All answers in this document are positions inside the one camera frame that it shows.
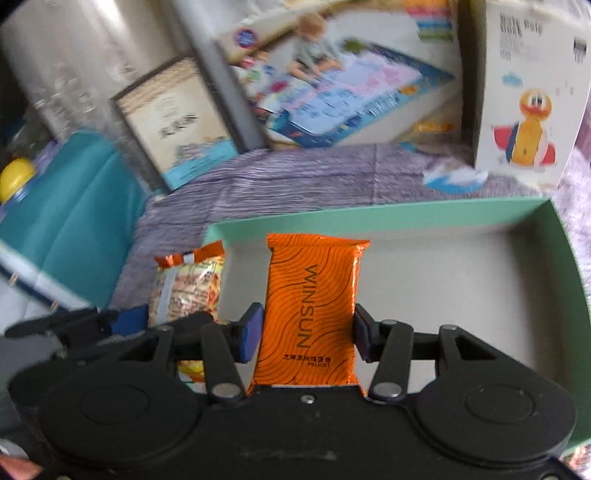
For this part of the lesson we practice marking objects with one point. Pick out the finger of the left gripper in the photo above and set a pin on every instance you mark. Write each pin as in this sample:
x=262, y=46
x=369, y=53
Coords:
x=86, y=320

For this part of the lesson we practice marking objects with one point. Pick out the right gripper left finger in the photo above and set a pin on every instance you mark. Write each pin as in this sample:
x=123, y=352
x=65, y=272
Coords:
x=223, y=347

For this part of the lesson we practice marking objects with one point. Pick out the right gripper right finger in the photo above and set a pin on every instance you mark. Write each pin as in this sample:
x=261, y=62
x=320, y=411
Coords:
x=389, y=344

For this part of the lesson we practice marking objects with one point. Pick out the orange noodle snack packet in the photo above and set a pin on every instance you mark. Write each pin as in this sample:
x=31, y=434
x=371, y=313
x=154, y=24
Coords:
x=187, y=283

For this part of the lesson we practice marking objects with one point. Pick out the orange Winsun snack packet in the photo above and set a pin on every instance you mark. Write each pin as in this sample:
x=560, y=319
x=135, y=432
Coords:
x=307, y=337

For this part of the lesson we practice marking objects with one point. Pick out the teal cushion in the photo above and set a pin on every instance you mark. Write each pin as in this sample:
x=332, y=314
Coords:
x=65, y=243

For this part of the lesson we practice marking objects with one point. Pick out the green cardboard tray box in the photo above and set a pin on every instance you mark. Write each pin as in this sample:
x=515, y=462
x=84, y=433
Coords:
x=502, y=269

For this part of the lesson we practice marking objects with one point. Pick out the yellow ball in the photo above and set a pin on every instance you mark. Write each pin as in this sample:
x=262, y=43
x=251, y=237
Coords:
x=14, y=177

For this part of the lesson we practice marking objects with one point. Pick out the purple knitted blanket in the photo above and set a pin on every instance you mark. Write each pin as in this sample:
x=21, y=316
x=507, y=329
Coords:
x=272, y=183

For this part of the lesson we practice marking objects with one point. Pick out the kids play mat box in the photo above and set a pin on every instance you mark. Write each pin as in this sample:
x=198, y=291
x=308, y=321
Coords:
x=320, y=74

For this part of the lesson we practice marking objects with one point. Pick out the white duck toy box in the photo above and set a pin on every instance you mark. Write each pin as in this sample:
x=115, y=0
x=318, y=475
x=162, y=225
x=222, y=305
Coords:
x=533, y=86

